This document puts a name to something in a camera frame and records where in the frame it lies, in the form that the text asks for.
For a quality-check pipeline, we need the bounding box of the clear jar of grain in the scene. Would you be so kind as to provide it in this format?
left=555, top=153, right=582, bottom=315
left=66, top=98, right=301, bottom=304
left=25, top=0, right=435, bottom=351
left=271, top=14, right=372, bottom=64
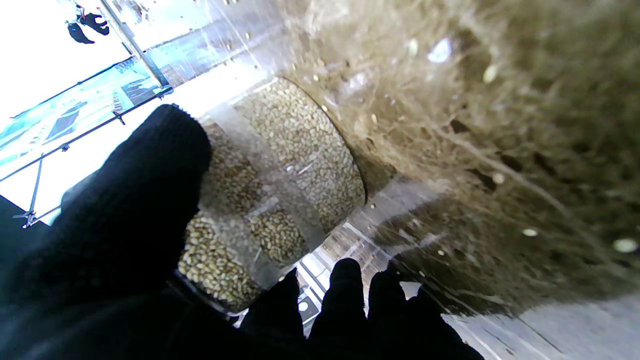
left=176, top=75, right=367, bottom=317

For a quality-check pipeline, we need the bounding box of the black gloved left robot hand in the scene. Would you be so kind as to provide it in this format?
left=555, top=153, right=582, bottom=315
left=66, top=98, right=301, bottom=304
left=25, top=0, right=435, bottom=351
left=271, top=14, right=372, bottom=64
left=0, top=104, right=486, bottom=360

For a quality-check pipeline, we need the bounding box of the black silver toaster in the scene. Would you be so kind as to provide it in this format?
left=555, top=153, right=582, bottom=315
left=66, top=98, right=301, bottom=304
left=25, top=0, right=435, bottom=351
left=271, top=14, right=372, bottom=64
left=296, top=292, right=322, bottom=325

